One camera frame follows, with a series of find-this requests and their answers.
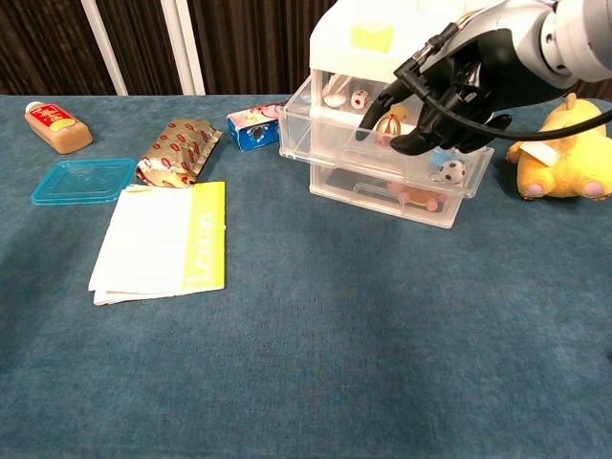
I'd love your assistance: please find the yellow sticky note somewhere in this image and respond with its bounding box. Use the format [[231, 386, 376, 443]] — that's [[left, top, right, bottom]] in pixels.
[[350, 21, 396, 52]]

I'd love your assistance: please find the thin white post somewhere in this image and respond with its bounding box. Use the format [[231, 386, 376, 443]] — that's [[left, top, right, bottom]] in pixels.
[[79, 0, 129, 97]]

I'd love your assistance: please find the gold red spinning top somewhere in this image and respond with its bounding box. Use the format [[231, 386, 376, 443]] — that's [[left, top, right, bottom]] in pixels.
[[374, 114, 402, 144]]

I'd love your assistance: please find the white and yellow booklet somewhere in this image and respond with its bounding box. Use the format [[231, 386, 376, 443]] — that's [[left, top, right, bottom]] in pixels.
[[88, 181, 227, 307]]

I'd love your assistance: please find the white plastic drawer cabinet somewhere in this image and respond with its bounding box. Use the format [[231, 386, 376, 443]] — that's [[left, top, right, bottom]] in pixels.
[[308, 0, 503, 230]]

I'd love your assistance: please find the pink toy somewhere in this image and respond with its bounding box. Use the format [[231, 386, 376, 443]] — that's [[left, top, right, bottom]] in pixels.
[[386, 181, 450, 211]]

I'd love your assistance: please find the blue Oreo cookie box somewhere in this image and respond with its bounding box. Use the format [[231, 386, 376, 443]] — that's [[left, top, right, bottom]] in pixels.
[[226, 101, 287, 153]]

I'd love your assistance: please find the teal clear plastic lid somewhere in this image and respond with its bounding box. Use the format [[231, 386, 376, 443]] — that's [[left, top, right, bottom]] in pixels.
[[31, 158, 139, 208]]

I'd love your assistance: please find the yellow plush toy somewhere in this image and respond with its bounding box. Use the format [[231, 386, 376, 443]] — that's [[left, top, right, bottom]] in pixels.
[[506, 92, 612, 201]]

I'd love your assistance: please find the clear drawer with pink toy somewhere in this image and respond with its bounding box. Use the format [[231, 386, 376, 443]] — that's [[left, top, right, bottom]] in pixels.
[[309, 164, 466, 230]]

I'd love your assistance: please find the clear drawer with toys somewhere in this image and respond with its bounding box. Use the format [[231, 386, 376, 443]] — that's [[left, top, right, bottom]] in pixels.
[[278, 74, 495, 200]]

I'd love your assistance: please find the brown drink bottle red label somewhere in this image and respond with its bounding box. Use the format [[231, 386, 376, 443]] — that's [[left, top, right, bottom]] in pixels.
[[24, 100, 94, 156]]

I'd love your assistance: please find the teal table cloth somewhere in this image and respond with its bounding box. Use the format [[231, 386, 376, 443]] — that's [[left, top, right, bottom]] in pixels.
[[0, 93, 612, 459]]

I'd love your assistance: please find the dark pleated curtain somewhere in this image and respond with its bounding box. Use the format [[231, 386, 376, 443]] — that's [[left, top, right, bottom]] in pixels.
[[0, 0, 612, 101]]

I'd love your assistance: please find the gold snack bag red print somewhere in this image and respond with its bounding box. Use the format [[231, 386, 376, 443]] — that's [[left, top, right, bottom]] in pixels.
[[135, 118, 224, 189]]

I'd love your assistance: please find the right robot hand black silver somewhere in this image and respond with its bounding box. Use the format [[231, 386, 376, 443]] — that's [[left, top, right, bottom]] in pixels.
[[356, 0, 551, 157]]

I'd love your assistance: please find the small soccer ball toy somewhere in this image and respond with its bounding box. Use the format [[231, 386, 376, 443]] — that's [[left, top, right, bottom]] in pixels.
[[437, 160, 468, 186]]

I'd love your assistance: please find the wide white post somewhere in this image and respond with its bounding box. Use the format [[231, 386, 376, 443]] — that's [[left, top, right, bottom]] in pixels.
[[160, 0, 207, 96]]

